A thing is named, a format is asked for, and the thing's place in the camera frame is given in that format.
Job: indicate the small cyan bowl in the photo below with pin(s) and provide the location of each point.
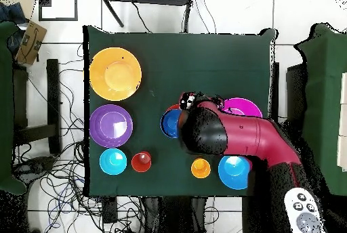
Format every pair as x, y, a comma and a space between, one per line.
113, 161

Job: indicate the orange cup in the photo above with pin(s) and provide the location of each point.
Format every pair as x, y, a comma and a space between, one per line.
200, 168

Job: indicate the red cup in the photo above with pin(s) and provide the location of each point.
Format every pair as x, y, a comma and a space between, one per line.
141, 161

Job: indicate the green covered side table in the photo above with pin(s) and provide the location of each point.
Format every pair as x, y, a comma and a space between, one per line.
322, 94
5, 108

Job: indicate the large yellow bowl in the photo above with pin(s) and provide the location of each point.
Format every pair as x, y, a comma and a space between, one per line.
115, 75

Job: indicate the black power strip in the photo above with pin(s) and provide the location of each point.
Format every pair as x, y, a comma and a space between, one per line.
109, 210

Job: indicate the dark green tablecloth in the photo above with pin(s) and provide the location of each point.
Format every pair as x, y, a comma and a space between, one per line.
176, 67

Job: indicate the medium sky blue bowl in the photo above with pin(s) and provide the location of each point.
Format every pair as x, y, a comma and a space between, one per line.
233, 172

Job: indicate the black stand foot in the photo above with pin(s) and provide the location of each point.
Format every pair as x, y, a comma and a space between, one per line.
35, 166

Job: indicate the purple bowl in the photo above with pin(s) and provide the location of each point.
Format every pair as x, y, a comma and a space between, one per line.
108, 126

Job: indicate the small red bowl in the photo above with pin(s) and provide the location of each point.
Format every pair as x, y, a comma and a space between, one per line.
173, 107

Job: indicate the black square frame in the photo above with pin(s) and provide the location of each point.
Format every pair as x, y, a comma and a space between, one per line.
44, 0

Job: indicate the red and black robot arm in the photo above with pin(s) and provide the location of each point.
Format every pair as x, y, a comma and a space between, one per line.
249, 135

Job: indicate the small dark blue bowl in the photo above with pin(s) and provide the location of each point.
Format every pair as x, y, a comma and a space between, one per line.
169, 123

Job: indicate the black box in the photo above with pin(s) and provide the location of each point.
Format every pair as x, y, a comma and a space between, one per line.
295, 94

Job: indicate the large pink bowl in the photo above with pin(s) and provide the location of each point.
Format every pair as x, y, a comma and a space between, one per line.
241, 107

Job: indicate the black floor stand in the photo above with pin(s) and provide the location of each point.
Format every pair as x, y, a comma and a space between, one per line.
52, 103

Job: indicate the cardboard box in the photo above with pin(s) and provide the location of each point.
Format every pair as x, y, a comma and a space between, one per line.
31, 42

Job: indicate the blue cloth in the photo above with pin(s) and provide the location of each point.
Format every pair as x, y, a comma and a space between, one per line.
12, 13

